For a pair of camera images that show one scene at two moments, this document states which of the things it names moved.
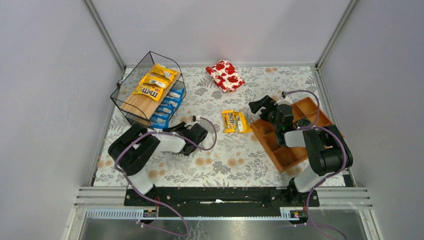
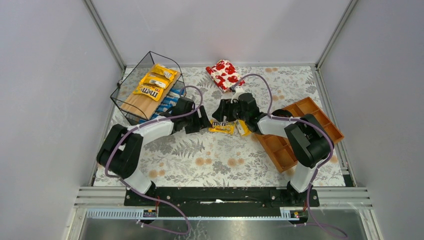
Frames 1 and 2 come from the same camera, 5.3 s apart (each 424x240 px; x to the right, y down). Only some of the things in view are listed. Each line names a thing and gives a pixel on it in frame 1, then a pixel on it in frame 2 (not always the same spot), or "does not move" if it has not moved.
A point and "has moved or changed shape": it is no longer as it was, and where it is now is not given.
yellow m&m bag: (151, 80) does not move
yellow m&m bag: (167, 73) does not move
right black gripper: (268, 109) → (228, 110)
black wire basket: (151, 91) does not move
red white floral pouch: (225, 76) does not move
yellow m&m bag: (230, 121) has moved or changed shape
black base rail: (221, 202) does not move
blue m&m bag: (175, 95) does not move
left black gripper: (197, 133) → (197, 119)
